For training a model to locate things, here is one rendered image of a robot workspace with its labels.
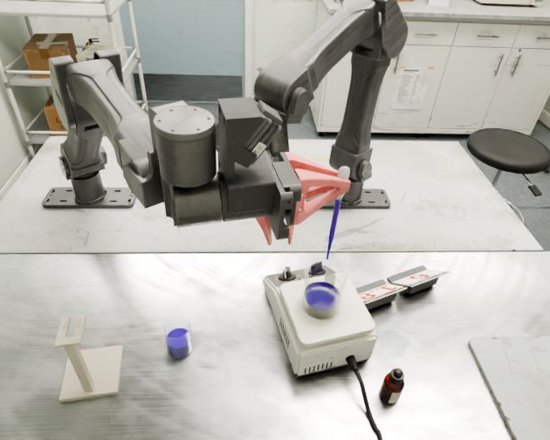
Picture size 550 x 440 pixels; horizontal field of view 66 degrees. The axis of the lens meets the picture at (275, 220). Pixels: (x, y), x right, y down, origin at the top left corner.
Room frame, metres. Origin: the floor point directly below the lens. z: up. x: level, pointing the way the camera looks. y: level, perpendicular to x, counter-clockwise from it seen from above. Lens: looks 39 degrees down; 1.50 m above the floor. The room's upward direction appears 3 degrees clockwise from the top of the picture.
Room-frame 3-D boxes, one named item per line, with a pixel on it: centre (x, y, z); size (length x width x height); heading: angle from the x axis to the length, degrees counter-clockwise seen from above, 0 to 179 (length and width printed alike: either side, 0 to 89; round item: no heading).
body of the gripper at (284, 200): (0.39, 0.03, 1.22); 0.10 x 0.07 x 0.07; 18
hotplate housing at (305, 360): (0.45, -0.08, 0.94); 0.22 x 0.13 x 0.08; 18
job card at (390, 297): (0.52, -0.19, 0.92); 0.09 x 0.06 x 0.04; 117
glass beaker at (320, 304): (0.42, -0.08, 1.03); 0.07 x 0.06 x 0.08; 17
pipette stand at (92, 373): (0.34, 0.26, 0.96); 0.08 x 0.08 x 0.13; 13
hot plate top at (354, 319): (0.43, -0.09, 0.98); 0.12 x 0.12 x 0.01; 18
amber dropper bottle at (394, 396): (0.33, -0.19, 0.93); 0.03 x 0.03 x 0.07
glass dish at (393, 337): (0.43, -0.21, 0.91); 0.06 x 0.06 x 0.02
